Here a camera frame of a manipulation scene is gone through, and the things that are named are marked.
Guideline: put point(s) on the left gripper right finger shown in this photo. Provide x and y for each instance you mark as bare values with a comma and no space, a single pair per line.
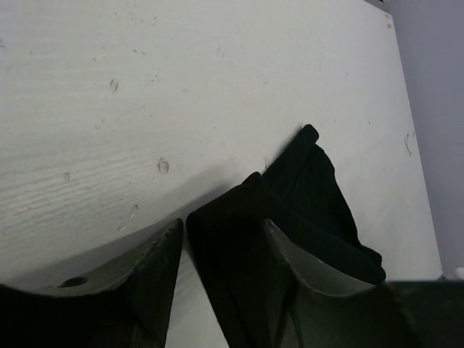
324,307

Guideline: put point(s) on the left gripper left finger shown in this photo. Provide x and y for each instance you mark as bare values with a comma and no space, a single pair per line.
126,302

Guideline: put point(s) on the black underwear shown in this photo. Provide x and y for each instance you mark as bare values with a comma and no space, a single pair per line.
299,194

